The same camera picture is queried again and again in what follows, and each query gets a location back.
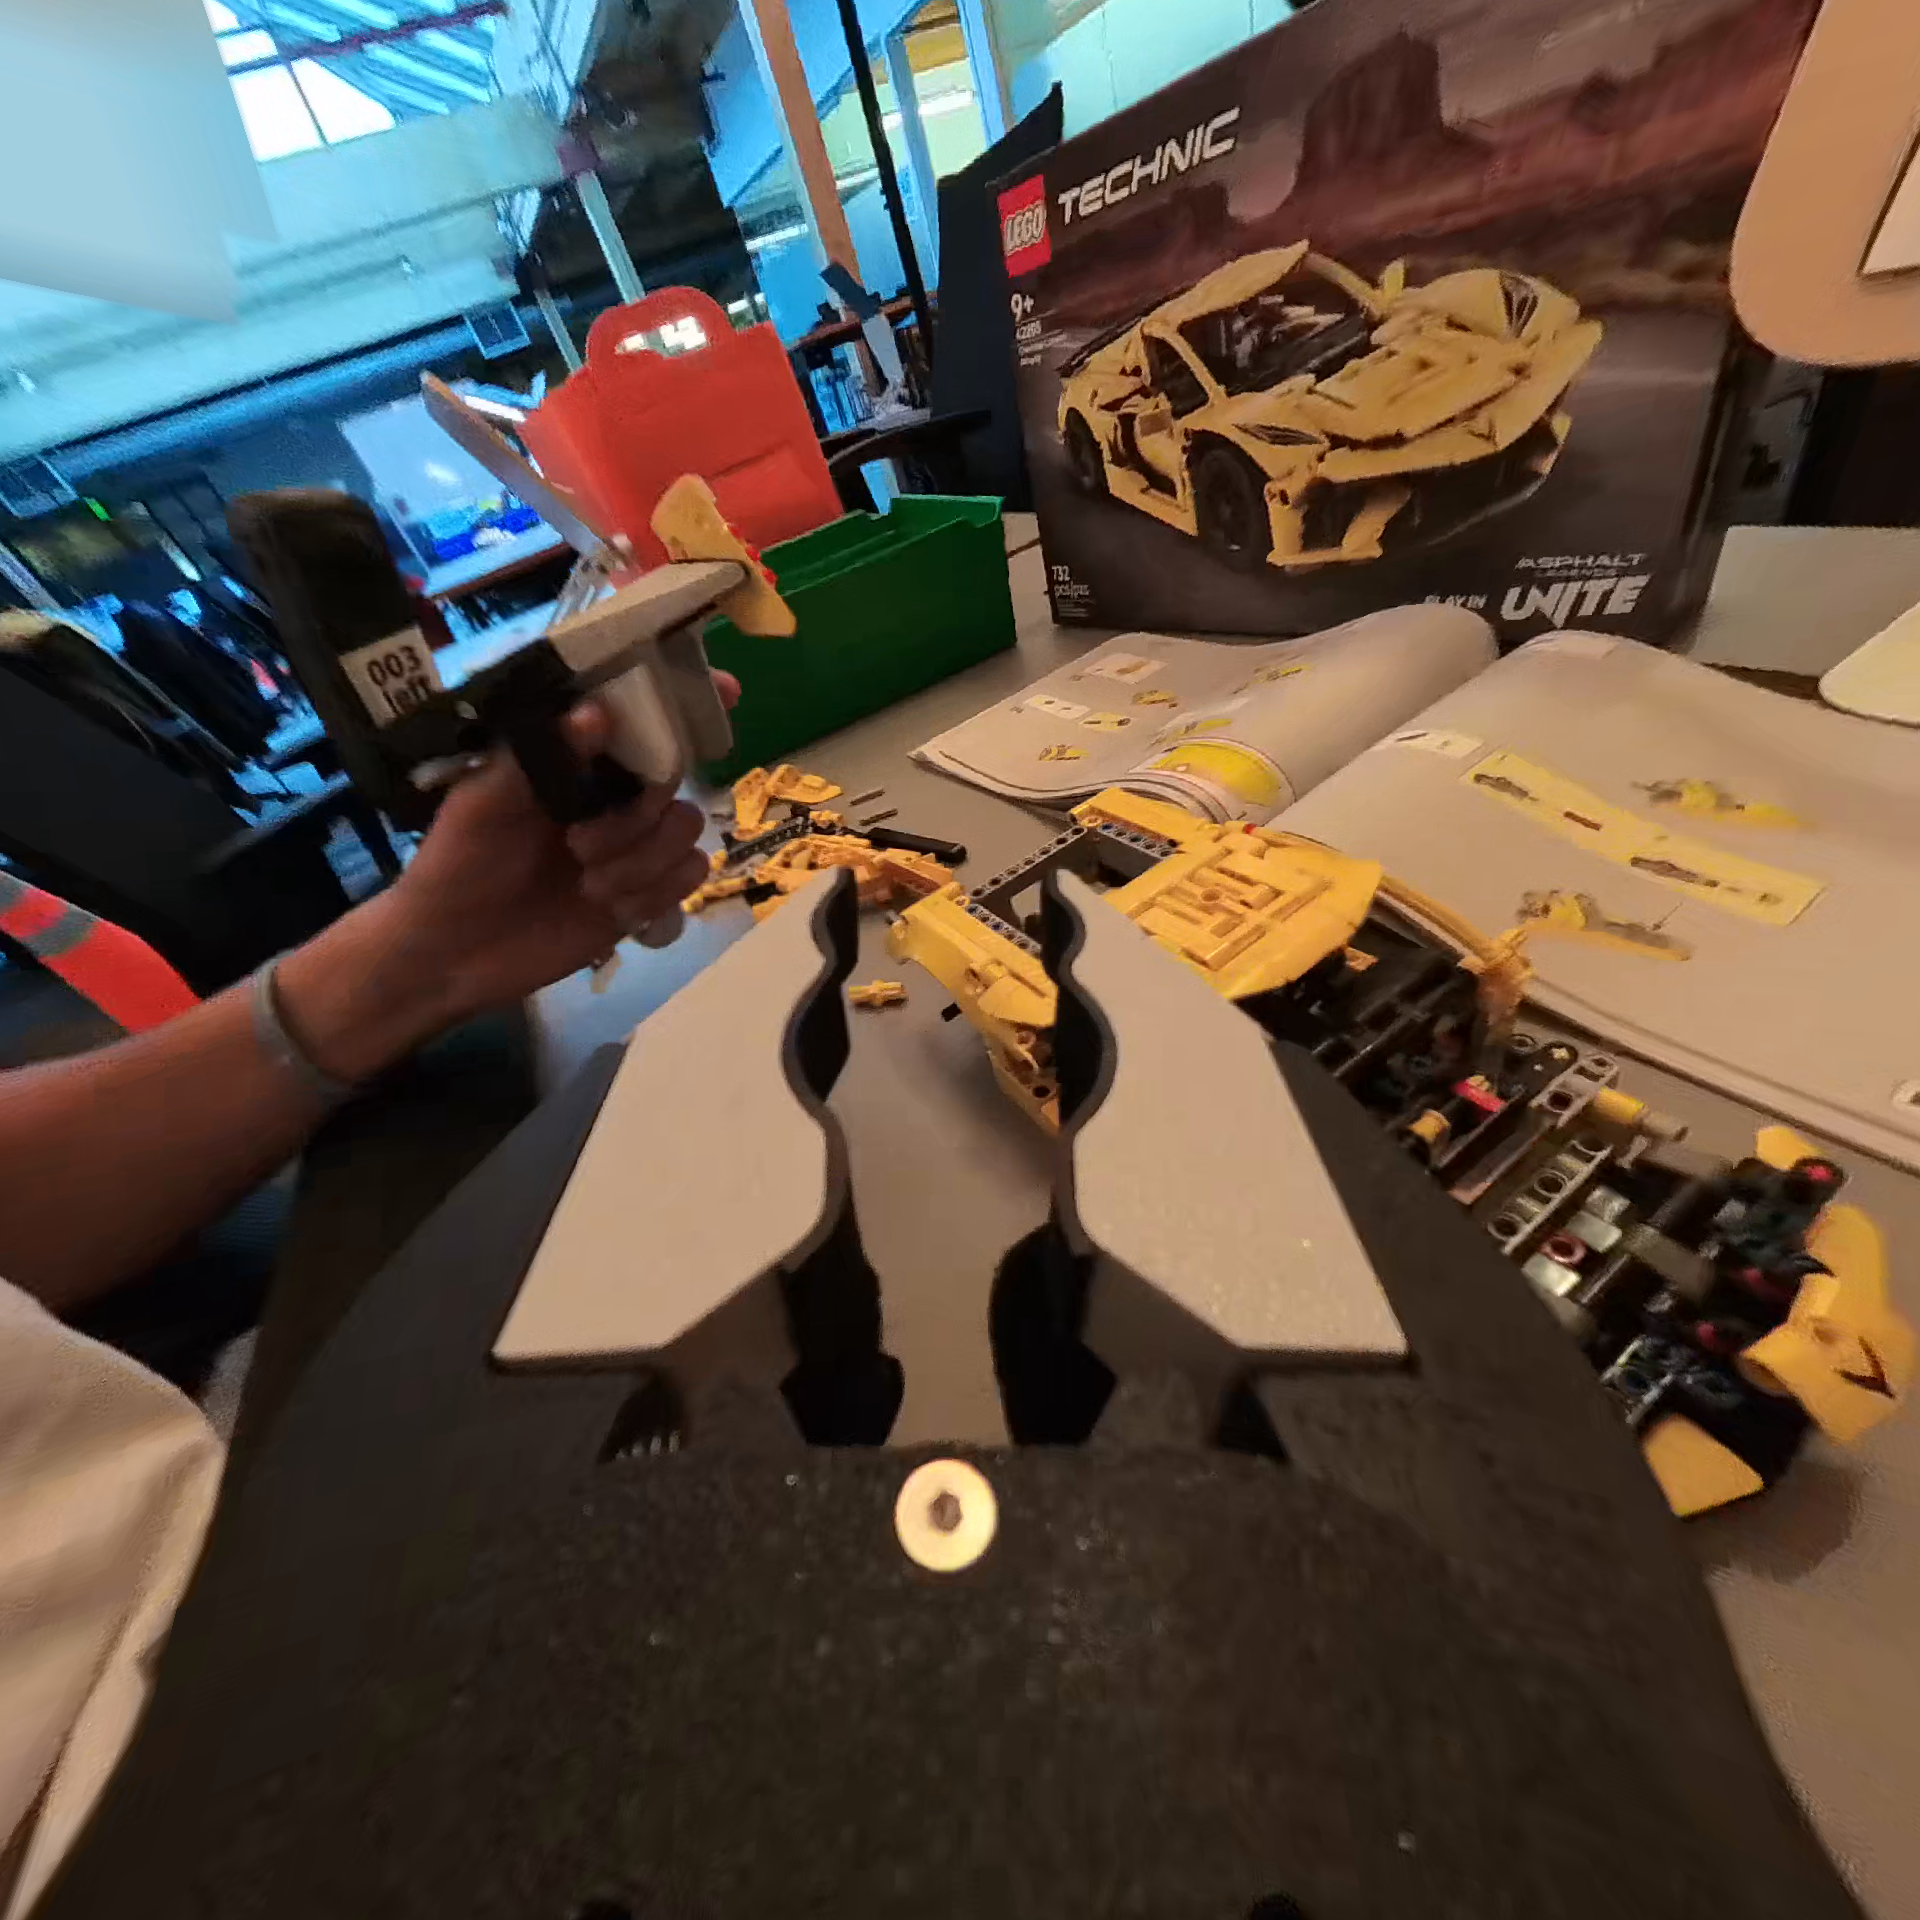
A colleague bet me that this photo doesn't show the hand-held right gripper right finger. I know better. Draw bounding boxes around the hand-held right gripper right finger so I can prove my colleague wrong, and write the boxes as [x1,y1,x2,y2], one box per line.
[988,868,1411,1449]

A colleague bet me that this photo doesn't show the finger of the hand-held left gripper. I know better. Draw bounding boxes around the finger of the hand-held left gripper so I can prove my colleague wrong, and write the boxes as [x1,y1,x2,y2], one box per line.
[546,561,752,682]

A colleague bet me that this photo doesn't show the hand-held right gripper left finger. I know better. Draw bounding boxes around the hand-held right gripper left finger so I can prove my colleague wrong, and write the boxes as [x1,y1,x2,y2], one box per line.
[494,868,907,1449]

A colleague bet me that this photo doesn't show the yellow curved panel brick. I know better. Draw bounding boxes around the yellow curved panel brick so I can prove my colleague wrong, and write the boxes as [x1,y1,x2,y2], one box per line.
[653,477,796,641]

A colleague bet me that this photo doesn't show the person's left forearm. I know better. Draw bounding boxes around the person's left forearm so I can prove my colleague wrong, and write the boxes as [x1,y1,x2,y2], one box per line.
[0,961,347,1322]

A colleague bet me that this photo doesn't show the grey desk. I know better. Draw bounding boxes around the grey desk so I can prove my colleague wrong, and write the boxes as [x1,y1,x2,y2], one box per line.
[525,509,1920,1920]

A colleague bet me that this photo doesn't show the person's left hand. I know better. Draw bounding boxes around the person's left hand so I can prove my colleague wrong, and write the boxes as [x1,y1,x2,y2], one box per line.
[322,674,744,1081]

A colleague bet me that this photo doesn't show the orange plastic bin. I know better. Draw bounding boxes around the orange plastic bin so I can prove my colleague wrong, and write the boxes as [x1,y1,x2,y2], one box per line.
[514,284,844,561]

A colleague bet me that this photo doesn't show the green plastic bin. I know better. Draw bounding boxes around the green plastic bin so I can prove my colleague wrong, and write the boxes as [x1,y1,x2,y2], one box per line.
[703,495,1019,781]

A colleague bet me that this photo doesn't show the pile of yellow bricks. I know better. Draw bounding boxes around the pile of yellow bricks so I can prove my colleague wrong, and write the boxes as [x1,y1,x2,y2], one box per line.
[683,760,968,923]

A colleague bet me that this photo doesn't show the yellow brick toy car model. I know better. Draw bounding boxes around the yellow brick toy car model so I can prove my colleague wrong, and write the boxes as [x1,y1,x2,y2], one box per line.
[885,787,1920,1521]

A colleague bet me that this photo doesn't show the black office chair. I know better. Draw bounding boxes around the black office chair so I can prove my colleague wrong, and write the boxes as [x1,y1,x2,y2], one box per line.
[0,661,352,994]

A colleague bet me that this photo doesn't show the pale blue wristband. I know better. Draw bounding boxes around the pale blue wristband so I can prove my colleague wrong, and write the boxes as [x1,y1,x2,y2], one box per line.
[249,952,355,1106]

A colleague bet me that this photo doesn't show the building instruction booklet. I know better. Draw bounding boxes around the building instruction booklet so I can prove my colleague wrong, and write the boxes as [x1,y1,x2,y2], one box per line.
[911,603,1920,1171]

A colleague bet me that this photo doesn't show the person's white shirt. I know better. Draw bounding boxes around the person's white shirt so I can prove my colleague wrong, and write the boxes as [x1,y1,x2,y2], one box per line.
[0,1272,227,1920]

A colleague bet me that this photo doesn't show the black toy car box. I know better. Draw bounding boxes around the black toy car box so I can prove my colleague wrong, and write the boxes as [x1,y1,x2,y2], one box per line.
[988,0,1824,647]

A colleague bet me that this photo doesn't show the wooden board with printed sheet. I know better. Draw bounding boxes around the wooden board with printed sheet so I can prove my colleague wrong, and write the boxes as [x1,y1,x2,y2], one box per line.
[1730,0,1920,369]

